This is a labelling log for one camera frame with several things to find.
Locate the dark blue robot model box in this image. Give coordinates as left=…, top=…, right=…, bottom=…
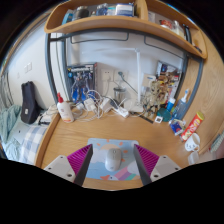
left=66, top=62, right=99, bottom=104

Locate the white cable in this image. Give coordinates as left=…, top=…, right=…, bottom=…
left=71, top=89, right=114, bottom=122

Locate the teal round container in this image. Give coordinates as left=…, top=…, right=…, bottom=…
left=156, top=107, right=172, bottom=123

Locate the white wall switch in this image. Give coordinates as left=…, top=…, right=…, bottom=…
left=23, top=62, right=33, bottom=74

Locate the red snack can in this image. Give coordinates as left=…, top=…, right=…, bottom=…
left=179, top=110, right=205, bottom=143

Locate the small white square clock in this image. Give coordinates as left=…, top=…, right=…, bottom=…
left=153, top=114, right=164, bottom=124

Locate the white mug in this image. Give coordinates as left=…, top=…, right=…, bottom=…
left=184, top=132, right=202, bottom=153

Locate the beige robot figure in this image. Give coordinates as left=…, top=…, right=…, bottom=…
left=144, top=79, right=171, bottom=116

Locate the blue cloud print mouse pad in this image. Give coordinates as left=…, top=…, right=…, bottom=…
left=85, top=137, right=143, bottom=182

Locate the grey metal frame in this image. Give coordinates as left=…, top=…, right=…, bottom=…
left=44, top=28, right=204, bottom=119

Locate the blue packet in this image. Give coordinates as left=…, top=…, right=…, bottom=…
left=168, top=118, right=187, bottom=136

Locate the small blue capped tube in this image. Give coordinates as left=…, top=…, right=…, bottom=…
left=165, top=97, right=176, bottom=113

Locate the black bag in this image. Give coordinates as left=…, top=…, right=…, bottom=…
left=20, top=80, right=42, bottom=125

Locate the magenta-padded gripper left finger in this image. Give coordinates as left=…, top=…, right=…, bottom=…
left=43, top=143, right=94, bottom=187

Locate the white charger block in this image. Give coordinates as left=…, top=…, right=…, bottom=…
left=83, top=97, right=97, bottom=113

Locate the blue spray bottle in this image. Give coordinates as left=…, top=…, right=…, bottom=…
left=173, top=88, right=190, bottom=121

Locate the grey computer mouse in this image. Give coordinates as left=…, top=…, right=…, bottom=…
left=104, top=147, right=124, bottom=173

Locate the white desk lamp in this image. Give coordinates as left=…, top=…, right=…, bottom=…
left=96, top=47, right=145, bottom=114

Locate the blue white checked pillow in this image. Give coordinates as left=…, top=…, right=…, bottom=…
left=18, top=123, right=49, bottom=165

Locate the colourful printed box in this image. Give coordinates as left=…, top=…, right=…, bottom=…
left=155, top=60, right=183, bottom=101

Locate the teal blanket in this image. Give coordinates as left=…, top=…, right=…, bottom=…
left=0, top=104, right=23, bottom=144

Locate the white wall outlet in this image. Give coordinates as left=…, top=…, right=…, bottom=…
left=100, top=69, right=114, bottom=83

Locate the white lotion bottle red pump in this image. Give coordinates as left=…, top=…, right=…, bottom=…
left=55, top=92, right=75, bottom=124

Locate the glass jar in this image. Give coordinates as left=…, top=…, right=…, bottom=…
left=113, top=86, right=127, bottom=105

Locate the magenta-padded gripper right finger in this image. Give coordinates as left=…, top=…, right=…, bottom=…
left=133, top=143, right=183, bottom=187

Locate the white flat box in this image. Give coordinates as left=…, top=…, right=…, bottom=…
left=38, top=104, right=59, bottom=126

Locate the wooden shelf unit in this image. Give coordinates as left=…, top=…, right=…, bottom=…
left=44, top=0, right=208, bottom=60

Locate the black plug cable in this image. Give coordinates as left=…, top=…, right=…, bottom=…
left=117, top=70, right=138, bottom=95

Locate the white power strip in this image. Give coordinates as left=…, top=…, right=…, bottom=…
left=111, top=105, right=130, bottom=118

